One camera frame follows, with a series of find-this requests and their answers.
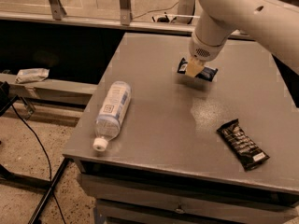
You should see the metal bracket left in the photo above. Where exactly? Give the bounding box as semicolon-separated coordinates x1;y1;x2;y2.
49;0;66;21

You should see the black floor cable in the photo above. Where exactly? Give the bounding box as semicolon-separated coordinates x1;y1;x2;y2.
10;103;68;224

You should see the black snack bar wrapper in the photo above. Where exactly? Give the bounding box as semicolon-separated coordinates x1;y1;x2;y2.
217;119;269;171

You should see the blue rxbar blueberry wrapper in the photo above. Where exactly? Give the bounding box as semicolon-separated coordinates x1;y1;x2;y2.
177;58;218;81

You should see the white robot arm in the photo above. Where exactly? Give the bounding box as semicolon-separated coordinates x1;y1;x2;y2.
189;0;299;73

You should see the white packet on ledge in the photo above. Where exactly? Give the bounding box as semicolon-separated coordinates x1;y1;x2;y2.
15;68;50;84

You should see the metal bracket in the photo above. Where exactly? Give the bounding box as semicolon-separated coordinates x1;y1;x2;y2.
119;0;132;26
49;0;66;21

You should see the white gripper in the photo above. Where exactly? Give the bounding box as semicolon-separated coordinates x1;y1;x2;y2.
185;33;224;77

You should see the clear plastic water bottle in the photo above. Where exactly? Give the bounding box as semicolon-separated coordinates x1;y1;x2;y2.
93;81;132;151

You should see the grey metal rail ledge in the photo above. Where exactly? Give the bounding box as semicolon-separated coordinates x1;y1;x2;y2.
0;74;97;105

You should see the grey table drawer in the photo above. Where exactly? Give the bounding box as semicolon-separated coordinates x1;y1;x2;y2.
78;174;298;224

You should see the metal bracket middle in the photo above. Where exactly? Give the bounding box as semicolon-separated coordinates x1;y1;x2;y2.
119;0;132;26

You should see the black stand leg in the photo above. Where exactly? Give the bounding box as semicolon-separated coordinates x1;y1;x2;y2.
28;159;69;224

